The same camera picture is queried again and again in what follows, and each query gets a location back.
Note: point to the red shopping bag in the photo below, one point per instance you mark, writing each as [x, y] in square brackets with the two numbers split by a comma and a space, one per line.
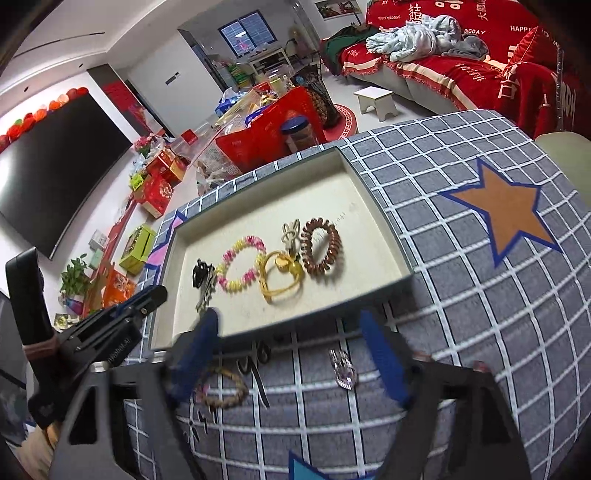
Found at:
[272, 134]

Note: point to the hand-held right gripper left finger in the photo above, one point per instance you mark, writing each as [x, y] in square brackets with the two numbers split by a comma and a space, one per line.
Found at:
[194, 355]

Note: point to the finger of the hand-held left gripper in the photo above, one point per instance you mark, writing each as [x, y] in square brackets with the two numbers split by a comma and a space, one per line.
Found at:
[122, 310]
[154, 295]

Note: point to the dark green cloth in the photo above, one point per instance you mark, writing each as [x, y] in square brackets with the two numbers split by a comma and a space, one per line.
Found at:
[334, 50]

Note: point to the small red sign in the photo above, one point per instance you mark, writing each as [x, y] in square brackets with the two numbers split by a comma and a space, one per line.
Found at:
[189, 137]

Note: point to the sofa with red cover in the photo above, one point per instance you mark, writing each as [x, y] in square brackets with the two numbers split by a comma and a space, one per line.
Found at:
[508, 78]

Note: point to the silver rhinestone hair clip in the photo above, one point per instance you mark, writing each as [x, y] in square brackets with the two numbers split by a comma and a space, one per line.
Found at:
[344, 369]

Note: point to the jar with blue lid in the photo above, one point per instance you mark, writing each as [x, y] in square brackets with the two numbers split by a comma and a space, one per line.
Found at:
[295, 136]

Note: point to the row of coloured balls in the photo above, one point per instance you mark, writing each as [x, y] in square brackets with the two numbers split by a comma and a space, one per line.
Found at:
[27, 122]

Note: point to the person's left forearm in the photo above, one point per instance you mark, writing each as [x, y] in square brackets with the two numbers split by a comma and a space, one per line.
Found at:
[44, 445]

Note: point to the light blue blanket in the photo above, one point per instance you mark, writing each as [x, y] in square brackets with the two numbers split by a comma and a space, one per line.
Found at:
[415, 39]

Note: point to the red gift box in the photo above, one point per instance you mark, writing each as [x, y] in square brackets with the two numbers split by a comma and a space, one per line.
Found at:
[157, 194]
[168, 166]

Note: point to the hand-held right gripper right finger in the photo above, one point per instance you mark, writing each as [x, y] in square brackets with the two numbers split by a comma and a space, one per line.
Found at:
[383, 355]

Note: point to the green carton box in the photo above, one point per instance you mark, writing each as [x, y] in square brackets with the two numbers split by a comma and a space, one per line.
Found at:
[136, 249]

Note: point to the black flat television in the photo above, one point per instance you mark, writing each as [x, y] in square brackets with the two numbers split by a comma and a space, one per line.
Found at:
[55, 175]

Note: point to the orange gift box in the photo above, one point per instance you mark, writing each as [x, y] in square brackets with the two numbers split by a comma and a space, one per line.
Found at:
[119, 288]

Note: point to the white side table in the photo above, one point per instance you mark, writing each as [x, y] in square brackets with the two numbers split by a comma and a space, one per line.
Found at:
[272, 57]

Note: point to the white small stool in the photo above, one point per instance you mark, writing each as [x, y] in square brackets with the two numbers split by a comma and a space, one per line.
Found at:
[374, 99]

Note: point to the dark window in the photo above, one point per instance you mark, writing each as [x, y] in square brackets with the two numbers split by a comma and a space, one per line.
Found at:
[244, 32]

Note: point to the round red floor mat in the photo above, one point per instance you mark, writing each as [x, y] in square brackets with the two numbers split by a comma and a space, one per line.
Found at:
[344, 122]

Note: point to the pink flower bouquet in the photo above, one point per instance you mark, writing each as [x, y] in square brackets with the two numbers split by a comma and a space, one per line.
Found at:
[145, 143]

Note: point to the green potted plant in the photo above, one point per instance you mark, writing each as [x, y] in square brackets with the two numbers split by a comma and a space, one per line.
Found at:
[75, 277]

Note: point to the grey shallow tray box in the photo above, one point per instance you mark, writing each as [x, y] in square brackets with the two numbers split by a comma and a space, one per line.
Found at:
[369, 230]

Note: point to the dark metal hair clip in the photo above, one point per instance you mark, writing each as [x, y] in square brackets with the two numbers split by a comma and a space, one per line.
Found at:
[205, 297]

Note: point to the beige bow hair clip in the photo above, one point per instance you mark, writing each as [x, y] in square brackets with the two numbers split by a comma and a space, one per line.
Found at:
[291, 235]

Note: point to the silver pole with camera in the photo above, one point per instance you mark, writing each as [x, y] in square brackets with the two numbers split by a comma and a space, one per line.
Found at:
[559, 87]

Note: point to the beige armchair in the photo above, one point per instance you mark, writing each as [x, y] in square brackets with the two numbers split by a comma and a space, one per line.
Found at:
[565, 152]

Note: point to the grey plaid star tablecloth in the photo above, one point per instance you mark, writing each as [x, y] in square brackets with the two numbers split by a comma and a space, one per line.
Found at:
[461, 300]

